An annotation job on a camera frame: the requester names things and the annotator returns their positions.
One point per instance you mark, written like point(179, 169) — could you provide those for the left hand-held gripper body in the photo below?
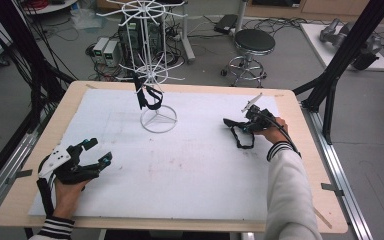
point(55, 161)

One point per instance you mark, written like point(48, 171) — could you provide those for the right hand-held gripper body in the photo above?
point(263, 118)

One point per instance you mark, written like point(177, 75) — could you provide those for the person's right hand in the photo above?
point(276, 131)

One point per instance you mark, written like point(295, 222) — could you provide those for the person's left hand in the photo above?
point(66, 200)

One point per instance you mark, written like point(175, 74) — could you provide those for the metal table clip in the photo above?
point(331, 188)
point(20, 175)

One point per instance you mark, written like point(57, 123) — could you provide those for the white foam mat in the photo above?
point(196, 173)

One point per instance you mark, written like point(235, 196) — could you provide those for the black round stool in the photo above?
point(255, 40)

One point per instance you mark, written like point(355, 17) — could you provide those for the white floor board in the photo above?
point(316, 43)

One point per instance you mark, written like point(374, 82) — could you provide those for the grey bench power supply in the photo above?
point(100, 46)
point(111, 53)

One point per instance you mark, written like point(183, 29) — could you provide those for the black flat box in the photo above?
point(226, 23)

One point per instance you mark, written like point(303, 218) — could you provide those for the grey metal table leg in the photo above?
point(186, 36)

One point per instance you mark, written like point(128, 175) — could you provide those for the thin wooden stick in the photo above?
point(323, 218)

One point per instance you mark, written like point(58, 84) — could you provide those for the black computer tower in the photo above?
point(136, 35)

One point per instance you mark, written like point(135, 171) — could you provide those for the aluminium rail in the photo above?
point(0, 190)
point(340, 166)

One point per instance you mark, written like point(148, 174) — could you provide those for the black metal frame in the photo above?
point(16, 40)
point(350, 50)

